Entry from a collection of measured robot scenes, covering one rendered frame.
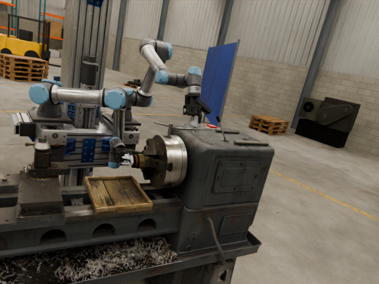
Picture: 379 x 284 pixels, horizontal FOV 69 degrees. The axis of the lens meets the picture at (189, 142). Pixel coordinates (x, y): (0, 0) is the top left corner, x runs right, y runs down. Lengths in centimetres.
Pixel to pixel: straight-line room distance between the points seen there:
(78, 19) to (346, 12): 1074
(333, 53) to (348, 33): 76
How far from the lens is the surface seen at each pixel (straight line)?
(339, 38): 1184
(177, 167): 153
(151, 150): 163
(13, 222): 139
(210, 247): 192
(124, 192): 166
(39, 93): 179
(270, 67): 1270
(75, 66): 212
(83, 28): 212
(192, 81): 157
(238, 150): 164
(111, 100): 168
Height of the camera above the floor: 167
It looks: 16 degrees down
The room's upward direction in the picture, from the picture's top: 12 degrees clockwise
